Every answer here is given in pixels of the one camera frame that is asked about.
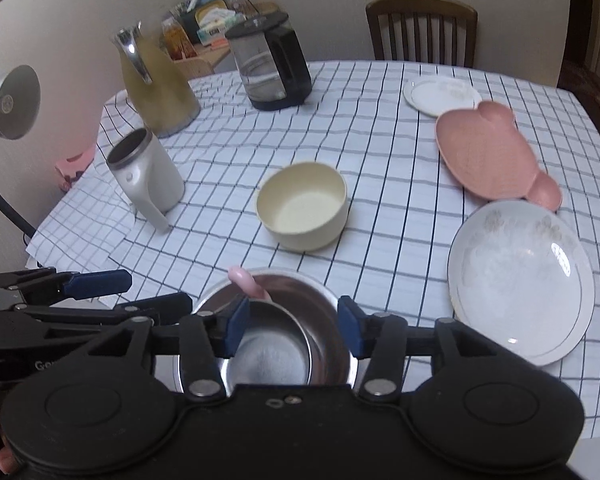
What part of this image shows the wooden chair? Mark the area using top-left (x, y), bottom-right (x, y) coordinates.
top-left (365, 0), bottom-right (479, 68)
top-left (557, 57), bottom-right (600, 113)

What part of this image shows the stainless steel bowl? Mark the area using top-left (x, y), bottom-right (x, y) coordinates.
top-left (172, 266), bottom-right (356, 396)

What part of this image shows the small white plate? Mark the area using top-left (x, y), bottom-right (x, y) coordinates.
top-left (403, 77), bottom-right (482, 117)

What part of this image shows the wooden desk organizer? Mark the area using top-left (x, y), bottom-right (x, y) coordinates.
top-left (161, 2), bottom-right (281, 80)

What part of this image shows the green and white packet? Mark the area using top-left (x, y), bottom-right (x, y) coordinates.
top-left (196, 12), bottom-right (247, 45)

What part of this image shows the glass kettle with black handle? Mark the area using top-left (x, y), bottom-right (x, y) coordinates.
top-left (225, 11), bottom-right (313, 112)

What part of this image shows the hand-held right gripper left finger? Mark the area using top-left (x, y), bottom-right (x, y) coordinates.
top-left (87, 295), bottom-right (252, 403)

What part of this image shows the white mug with steel interior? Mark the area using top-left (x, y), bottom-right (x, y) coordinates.
top-left (105, 127), bottom-right (186, 233)

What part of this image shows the pink bear-shaped plate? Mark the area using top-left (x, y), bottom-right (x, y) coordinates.
top-left (435, 101), bottom-right (563, 212)

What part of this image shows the large white floral plate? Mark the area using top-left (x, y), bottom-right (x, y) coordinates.
top-left (447, 200), bottom-right (596, 367)

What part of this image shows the pink cloth item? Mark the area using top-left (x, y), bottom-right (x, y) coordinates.
top-left (55, 145), bottom-right (99, 192)

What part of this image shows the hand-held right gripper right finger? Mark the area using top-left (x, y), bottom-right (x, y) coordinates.
top-left (337, 295), bottom-right (500, 404)

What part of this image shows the grey desk lamp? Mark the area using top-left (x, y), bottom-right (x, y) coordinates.
top-left (0, 64), bottom-right (43, 267)

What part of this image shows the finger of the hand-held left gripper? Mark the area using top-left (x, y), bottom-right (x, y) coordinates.
top-left (0, 267), bottom-right (133, 308)
top-left (0, 291), bottom-right (194, 346)

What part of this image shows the yellow pitcher with chrome handle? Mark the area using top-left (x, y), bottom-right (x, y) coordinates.
top-left (112, 22), bottom-right (202, 138)

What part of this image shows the person's left hand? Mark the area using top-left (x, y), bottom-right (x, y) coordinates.
top-left (0, 447), bottom-right (20, 476)

